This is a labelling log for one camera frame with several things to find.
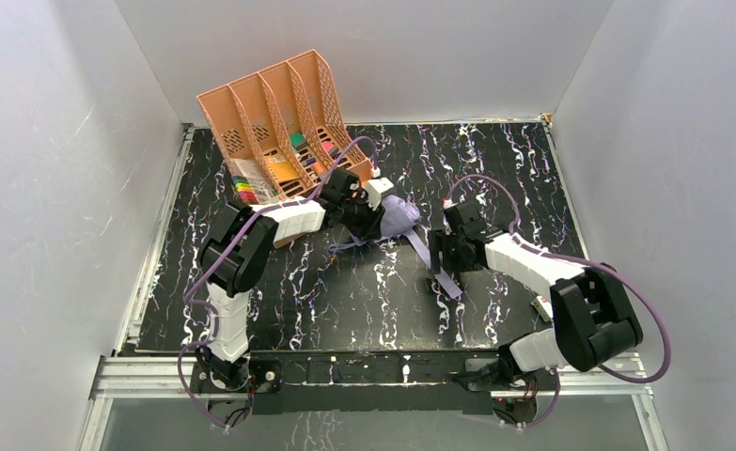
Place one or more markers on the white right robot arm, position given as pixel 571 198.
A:
pixel 592 317

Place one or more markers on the yellow sticky note pad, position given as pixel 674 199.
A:
pixel 281 169

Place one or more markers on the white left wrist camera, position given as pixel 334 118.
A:
pixel 377 188

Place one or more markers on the lavender folding umbrella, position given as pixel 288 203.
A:
pixel 400 219

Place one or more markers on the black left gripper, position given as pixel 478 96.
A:
pixel 368 221

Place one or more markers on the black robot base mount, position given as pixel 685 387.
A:
pixel 478 382

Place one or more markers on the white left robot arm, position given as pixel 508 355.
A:
pixel 234 256

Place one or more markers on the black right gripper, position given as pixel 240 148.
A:
pixel 443 258

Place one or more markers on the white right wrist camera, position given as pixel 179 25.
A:
pixel 448 203

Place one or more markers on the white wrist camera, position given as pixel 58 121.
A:
pixel 448 203
pixel 377 188

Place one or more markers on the colourful marker pen pack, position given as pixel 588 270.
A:
pixel 246 192

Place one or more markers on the white yellow card box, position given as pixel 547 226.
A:
pixel 543 308

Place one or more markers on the orange plastic desk organizer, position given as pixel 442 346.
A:
pixel 254 116

